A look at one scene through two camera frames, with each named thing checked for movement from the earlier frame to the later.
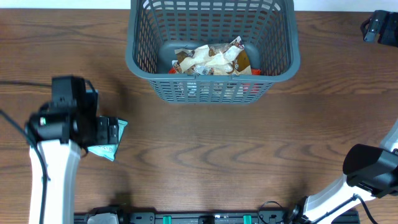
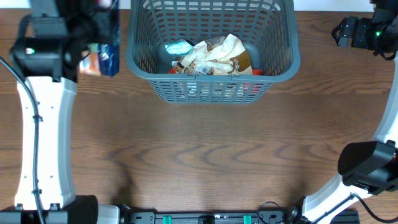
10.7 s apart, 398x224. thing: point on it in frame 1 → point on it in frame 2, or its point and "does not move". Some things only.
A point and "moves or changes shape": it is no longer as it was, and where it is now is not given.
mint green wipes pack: [109, 151] → [179, 46]
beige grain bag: [224, 58] moves or changes shape
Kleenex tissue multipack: [97, 92] → [103, 59]
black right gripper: [389, 35] → [363, 24]
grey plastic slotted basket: [157, 28] does not move
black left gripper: [102, 136] → [103, 17]
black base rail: [278, 217] does not move
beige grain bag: [204, 60] → [202, 67]
